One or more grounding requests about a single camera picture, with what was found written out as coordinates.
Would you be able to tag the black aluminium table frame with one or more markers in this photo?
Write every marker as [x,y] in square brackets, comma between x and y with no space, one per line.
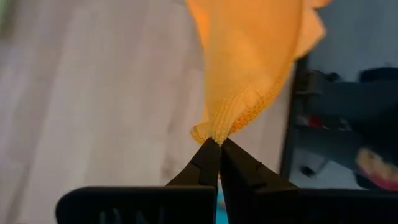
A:
[293,124]

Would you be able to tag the orange microfiber towel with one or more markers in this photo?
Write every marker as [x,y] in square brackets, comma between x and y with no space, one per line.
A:
[248,62]

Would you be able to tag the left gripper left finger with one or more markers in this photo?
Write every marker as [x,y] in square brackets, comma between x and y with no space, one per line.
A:
[161,205]

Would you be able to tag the green microfiber towel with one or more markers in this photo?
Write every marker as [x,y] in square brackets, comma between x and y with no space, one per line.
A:
[5,15]

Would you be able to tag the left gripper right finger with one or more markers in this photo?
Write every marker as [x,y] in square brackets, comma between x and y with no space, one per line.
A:
[280,205]

